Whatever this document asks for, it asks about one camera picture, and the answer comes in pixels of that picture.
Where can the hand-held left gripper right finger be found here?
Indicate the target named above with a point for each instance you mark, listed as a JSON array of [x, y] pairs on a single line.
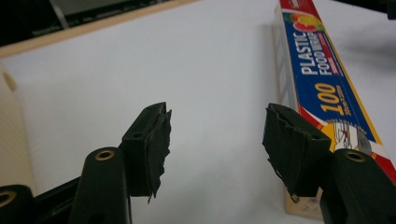
[[299, 149]]

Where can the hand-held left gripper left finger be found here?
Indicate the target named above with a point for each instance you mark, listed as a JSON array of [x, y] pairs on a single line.
[[146, 155]]

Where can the blue plastic wrap box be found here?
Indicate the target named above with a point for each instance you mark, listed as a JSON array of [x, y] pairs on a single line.
[[323, 77]]

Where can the cream ribbed container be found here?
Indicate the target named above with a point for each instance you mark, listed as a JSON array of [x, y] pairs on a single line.
[[12, 137]]

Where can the metal stand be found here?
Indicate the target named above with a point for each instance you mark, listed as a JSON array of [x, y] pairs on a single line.
[[59, 14]]

